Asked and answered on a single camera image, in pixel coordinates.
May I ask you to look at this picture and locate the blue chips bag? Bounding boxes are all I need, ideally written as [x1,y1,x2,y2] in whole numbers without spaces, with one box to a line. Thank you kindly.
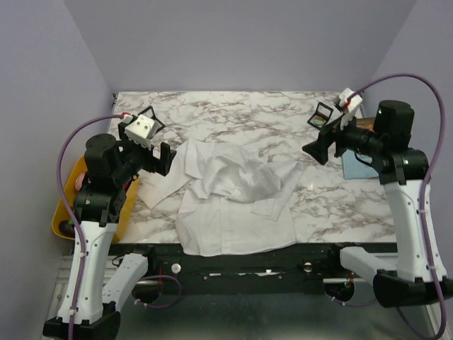
[342,116,382,180]

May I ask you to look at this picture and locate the aluminium rail frame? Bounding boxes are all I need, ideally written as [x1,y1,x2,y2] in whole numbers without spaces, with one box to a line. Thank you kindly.
[40,251,445,340]

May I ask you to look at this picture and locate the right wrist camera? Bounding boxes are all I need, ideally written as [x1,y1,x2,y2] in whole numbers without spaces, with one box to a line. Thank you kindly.
[333,88,362,130]

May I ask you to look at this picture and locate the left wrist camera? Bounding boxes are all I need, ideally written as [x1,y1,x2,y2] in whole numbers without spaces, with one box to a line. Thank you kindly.
[125,115,159,149]

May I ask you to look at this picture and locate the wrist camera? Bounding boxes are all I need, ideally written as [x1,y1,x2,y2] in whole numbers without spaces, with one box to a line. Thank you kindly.
[125,115,159,149]
[333,88,362,130]

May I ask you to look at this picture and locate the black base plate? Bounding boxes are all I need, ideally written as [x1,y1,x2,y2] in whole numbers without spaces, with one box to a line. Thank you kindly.
[109,244,357,296]

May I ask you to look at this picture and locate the yellow plastic basket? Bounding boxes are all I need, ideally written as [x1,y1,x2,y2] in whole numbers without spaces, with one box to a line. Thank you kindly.
[51,157,139,244]

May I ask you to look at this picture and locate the round shirt label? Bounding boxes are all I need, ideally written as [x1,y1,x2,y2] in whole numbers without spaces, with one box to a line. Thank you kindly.
[313,115,325,126]

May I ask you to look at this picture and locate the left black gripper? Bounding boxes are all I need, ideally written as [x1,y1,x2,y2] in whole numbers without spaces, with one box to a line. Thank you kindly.
[113,122,177,186]

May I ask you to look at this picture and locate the white button shirt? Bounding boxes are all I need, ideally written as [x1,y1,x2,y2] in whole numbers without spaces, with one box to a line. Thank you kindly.
[139,138,304,257]

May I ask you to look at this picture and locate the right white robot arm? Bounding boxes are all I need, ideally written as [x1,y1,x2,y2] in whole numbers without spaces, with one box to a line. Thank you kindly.
[302,100,452,308]

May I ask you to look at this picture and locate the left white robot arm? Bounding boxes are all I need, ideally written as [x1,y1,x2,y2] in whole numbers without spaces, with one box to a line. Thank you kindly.
[42,115,176,339]

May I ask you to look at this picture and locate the left black frame stand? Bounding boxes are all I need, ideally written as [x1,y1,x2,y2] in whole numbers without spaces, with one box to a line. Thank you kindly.
[138,105,166,132]

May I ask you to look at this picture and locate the purple toy eggplant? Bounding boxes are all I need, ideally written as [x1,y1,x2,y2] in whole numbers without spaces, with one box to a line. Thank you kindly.
[58,220,75,239]

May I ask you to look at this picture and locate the purple toy onion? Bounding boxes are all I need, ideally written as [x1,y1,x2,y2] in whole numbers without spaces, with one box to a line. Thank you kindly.
[74,172,86,192]

